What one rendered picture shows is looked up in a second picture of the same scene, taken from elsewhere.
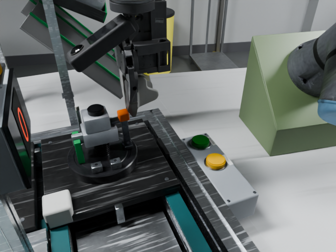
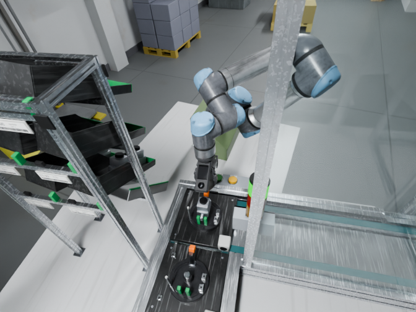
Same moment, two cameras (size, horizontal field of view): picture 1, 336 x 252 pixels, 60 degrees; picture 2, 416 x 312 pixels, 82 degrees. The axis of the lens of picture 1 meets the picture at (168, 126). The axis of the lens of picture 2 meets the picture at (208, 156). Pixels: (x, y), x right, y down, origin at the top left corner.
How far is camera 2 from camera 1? 0.73 m
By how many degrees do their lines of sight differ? 41
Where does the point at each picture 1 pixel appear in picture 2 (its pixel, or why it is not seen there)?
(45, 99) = (91, 232)
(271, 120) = (221, 147)
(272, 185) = (241, 171)
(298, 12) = (95, 45)
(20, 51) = not seen: outside the picture
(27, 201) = (212, 253)
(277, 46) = not seen: hidden behind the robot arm
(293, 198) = (250, 169)
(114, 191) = (227, 220)
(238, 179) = (245, 179)
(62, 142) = (179, 229)
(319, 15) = (111, 43)
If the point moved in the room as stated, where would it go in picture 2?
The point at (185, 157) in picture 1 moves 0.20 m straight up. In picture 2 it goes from (222, 187) to (221, 158)
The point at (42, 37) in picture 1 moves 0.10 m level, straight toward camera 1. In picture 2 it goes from (136, 195) to (163, 199)
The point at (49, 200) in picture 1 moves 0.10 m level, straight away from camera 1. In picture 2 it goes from (222, 242) to (196, 242)
